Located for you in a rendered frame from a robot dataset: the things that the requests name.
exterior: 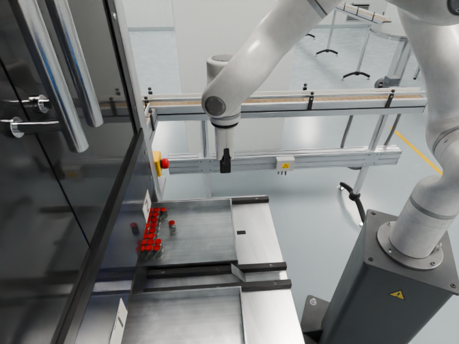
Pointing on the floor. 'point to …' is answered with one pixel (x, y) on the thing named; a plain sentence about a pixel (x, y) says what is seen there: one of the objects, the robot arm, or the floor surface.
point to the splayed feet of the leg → (354, 201)
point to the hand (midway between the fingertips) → (225, 166)
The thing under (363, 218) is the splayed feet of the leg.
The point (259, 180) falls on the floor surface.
